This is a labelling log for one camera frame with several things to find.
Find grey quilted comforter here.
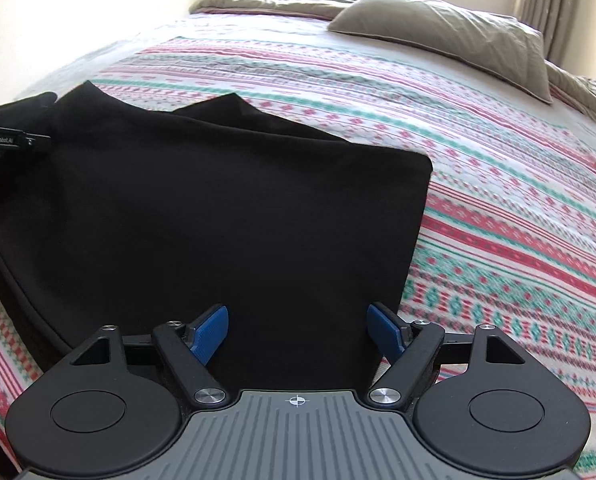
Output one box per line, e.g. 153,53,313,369
546,62,596,123

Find grey curtain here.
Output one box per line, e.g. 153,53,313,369
512,0,587,66

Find beige pillow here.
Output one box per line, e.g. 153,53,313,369
328,0,552,104

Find black pants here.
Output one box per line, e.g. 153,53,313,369
0,83,432,390

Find beige folded blanket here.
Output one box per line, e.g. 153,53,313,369
189,0,355,21

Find patterned red green bedsheet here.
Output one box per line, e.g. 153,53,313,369
0,13,596,479

